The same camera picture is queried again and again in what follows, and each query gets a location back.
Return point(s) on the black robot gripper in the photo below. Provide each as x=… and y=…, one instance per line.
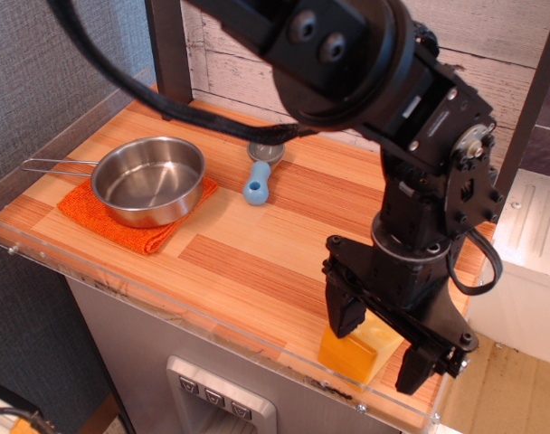
x=409, y=292

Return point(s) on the yellow cheese wedge toy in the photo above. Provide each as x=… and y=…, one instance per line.
x=360, y=355

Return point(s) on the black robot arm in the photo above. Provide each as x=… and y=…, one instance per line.
x=361, y=65

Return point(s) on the stainless steel pot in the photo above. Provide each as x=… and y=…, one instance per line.
x=146, y=183

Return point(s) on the white toy sink counter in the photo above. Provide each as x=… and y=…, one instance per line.
x=516, y=312

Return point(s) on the silver dispenser panel with buttons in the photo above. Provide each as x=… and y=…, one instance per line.
x=214, y=398

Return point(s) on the blue grey toy scoop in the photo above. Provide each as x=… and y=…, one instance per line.
x=264, y=158

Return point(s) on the grey toy fridge cabinet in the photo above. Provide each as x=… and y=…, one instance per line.
x=136, y=347

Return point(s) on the orange black object bottom left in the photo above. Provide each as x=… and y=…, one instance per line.
x=13, y=421

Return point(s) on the clear acrylic table guard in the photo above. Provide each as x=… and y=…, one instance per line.
x=241, y=274

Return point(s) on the dark right frame post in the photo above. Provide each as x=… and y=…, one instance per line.
x=534, y=101

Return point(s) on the dark frame post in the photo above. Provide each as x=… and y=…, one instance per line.
x=169, y=49
x=534, y=101

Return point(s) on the dark left frame post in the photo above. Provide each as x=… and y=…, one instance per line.
x=169, y=49

